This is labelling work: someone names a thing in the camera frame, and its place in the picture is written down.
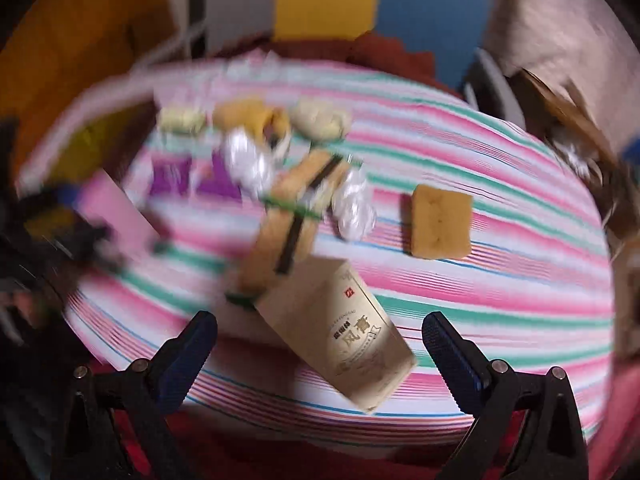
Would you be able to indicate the dark red blanket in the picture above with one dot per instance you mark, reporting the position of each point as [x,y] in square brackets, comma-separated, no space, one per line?
[369,50]

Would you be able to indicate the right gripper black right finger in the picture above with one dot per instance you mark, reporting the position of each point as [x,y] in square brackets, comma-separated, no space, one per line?
[550,444]

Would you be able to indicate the pink curtain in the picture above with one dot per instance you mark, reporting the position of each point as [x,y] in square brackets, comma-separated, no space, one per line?
[572,45]

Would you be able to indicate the beige printed carton box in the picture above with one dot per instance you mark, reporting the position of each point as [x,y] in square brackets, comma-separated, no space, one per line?
[326,314]

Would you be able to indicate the small pale yellow box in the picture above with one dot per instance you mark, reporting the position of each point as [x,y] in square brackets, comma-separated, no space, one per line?
[186,121]

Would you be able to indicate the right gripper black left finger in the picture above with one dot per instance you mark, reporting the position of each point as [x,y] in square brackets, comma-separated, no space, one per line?
[146,392]

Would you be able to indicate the white plastic item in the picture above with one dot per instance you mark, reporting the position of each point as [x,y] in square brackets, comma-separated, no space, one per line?
[352,206]
[248,165]

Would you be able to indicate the yellow blue grey chair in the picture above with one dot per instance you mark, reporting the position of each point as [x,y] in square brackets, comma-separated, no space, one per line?
[452,30]

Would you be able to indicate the yellow sponge block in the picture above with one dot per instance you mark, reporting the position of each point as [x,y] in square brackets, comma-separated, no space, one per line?
[440,223]

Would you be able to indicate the mustard yellow sock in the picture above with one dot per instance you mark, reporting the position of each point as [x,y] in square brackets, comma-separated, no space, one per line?
[268,126]

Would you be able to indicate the purple snack packet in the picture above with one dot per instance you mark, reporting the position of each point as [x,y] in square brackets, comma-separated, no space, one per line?
[183,176]

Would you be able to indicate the striped pink green bedsheet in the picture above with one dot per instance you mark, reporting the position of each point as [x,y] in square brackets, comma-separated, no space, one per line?
[536,289]

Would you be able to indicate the cream rolled sock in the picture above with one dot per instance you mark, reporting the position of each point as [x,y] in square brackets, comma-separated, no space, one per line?
[320,121]

